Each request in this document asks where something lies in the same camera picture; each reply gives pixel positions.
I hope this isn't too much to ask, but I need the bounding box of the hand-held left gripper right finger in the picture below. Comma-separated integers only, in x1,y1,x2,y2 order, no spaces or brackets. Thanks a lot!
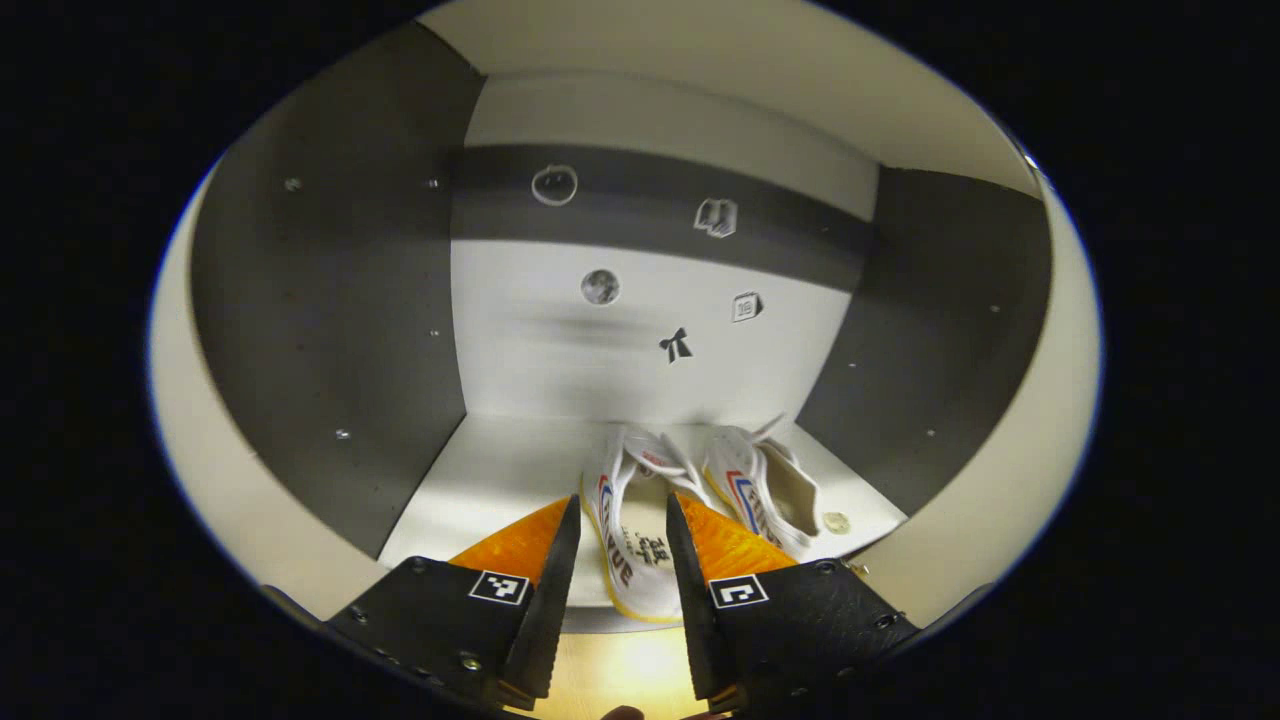
665,492,921,713

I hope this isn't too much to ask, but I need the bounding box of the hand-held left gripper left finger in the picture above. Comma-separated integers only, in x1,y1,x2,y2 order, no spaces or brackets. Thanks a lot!
262,493,583,711

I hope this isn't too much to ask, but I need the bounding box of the white canvas shoe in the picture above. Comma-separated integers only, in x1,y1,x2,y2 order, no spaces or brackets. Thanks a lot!
582,425,716,623
700,415,826,563

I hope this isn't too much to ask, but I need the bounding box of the white and grey shoe cabinet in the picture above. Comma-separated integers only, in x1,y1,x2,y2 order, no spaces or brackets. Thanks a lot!
150,0,1101,641

